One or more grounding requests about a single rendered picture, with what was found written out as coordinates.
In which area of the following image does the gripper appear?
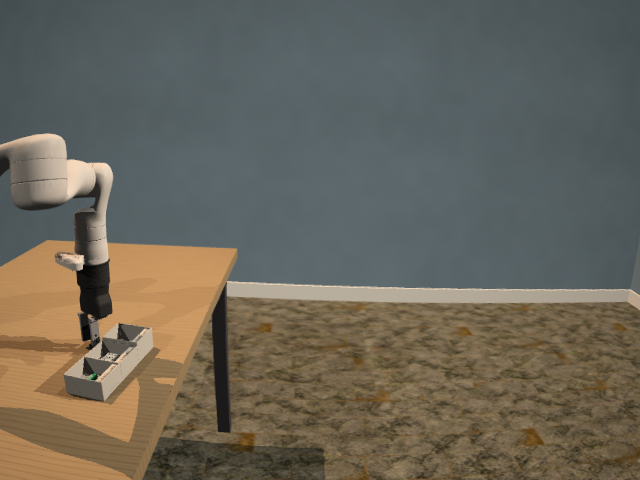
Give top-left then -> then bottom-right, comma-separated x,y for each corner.
55,237 -> 113,346

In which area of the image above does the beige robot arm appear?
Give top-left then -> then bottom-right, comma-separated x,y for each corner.
0,134 -> 113,241

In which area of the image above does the grey three-compartment bin rack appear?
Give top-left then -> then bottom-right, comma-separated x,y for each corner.
64,323 -> 154,401

